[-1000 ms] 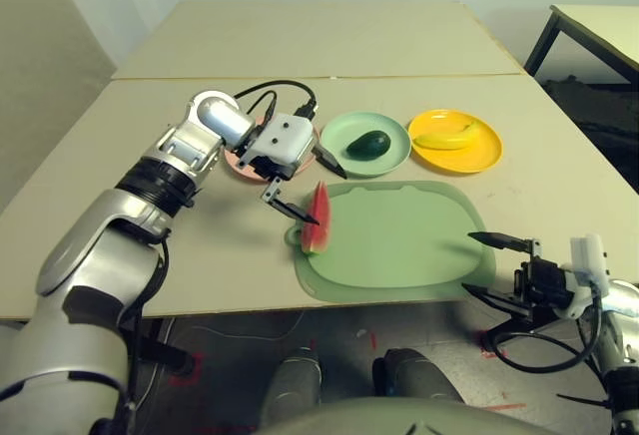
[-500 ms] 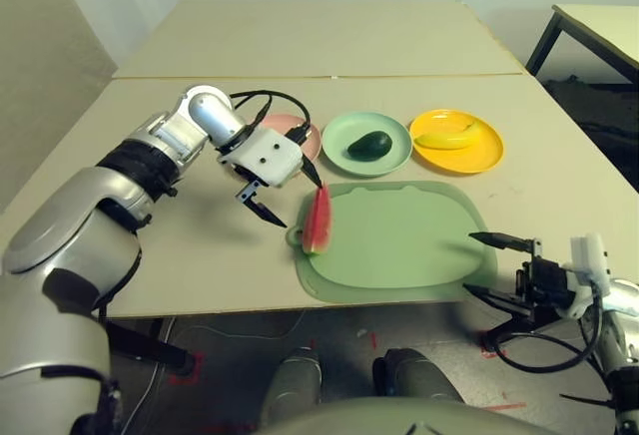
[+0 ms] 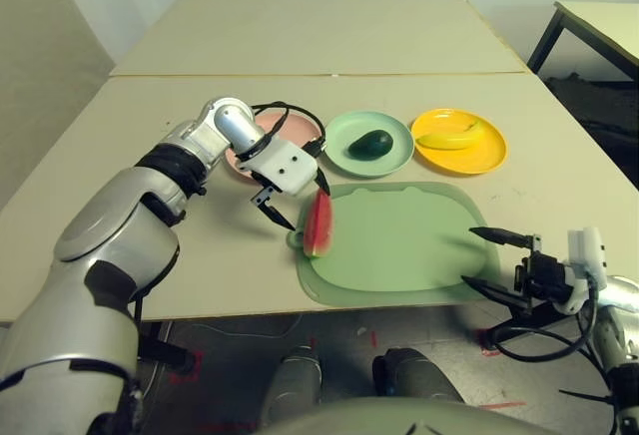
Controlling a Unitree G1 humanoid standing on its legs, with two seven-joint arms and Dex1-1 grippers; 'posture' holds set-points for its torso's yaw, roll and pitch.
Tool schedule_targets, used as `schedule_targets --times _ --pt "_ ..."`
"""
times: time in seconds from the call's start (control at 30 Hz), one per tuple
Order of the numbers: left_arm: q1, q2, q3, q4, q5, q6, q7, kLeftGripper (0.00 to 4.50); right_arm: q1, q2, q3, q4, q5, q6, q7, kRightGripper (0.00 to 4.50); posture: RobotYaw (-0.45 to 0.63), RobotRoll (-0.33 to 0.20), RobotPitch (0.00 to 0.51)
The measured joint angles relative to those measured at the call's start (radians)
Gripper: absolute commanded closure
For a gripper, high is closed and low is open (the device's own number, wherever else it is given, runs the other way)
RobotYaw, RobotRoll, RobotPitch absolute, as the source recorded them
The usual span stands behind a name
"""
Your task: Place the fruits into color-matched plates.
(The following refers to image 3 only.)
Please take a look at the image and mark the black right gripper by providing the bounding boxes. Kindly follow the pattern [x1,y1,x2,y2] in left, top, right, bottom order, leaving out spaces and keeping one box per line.
[461,225,573,316]

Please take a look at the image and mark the red toy watermelon slice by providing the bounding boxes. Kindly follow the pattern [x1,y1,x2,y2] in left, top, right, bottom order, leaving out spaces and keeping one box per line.
[303,189,334,260]

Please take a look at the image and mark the dark green toy avocado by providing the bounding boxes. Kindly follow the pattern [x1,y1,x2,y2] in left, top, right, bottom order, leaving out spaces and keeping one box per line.
[347,130,393,161]

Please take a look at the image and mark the yellow toy banana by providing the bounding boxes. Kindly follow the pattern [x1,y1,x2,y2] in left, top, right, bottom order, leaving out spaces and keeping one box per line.
[416,119,488,151]

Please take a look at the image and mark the pink round plate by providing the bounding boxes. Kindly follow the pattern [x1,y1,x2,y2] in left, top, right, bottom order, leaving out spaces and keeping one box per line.
[225,110,323,186]

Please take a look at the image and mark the mint green round plate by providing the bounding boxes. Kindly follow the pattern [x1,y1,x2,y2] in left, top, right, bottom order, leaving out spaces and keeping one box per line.
[323,110,415,179]

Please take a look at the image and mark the black table foot bar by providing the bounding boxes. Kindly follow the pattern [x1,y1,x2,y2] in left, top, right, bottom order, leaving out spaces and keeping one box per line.
[486,314,580,345]
[137,334,201,371]

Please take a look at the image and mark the green silicone mat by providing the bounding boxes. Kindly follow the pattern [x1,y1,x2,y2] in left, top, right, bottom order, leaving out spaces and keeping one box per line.
[287,181,502,306]

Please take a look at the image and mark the yellow round plate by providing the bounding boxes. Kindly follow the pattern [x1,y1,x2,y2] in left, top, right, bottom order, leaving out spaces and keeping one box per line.
[410,108,509,177]

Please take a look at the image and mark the grey robot right foot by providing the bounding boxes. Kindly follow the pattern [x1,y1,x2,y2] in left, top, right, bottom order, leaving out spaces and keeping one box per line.
[372,347,463,404]

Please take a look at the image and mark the grey robot torso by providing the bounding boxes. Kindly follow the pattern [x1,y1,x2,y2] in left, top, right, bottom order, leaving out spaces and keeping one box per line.
[259,397,550,435]

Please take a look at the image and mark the black fabric heap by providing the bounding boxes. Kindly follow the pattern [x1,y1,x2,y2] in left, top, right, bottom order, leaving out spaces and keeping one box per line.
[543,71,639,172]

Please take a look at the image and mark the beige side table black legs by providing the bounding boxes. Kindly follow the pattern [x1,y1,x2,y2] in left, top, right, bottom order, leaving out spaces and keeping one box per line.
[527,0,639,82]

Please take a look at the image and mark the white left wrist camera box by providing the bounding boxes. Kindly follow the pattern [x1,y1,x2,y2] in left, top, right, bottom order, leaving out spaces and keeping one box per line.
[248,141,320,196]

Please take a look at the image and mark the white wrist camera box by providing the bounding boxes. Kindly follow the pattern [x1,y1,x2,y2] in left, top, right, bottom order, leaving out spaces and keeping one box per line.
[248,141,320,196]
[553,226,609,315]

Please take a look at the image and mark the black left wrist camera cable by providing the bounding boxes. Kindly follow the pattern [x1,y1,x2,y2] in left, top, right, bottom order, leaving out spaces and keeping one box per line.
[249,100,328,157]

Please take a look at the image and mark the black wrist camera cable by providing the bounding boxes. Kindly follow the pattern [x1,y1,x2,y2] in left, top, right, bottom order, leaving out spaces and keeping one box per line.
[491,274,600,361]
[249,100,328,157]

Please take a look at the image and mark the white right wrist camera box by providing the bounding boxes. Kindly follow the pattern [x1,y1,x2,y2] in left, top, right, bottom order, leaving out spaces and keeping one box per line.
[553,226,609,315]

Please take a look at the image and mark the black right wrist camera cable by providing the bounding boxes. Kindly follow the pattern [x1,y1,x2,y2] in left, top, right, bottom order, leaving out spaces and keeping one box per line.
[491,274,600,361]

